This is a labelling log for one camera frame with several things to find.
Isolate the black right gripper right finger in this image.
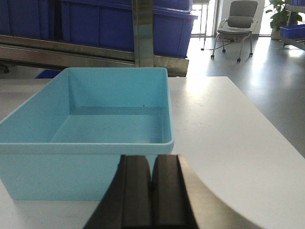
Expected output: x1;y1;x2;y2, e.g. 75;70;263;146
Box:
152;155;259;229

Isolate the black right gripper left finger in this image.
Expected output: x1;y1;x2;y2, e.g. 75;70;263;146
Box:
84;155;152;229

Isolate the light blue plastic box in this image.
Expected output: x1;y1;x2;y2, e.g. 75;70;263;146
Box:
0;67;174;201

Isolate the steel shelf rack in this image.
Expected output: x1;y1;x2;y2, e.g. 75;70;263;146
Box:
0;0;189;77

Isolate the large blue storage bin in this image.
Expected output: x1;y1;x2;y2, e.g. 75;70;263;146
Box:
61;0;197;58

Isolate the grey office chair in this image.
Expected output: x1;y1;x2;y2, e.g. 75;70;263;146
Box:
216;0;258;54

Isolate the steel side rack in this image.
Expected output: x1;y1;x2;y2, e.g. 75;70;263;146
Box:
281;4;305;50

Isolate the small blue tray right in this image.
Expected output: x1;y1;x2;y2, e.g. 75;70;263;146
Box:
280;24;305;39

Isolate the green potted plant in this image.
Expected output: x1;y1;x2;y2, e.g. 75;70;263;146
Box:
265;0;303;40

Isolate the dark blue bin left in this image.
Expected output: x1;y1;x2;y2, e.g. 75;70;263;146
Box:
0;0;61;40

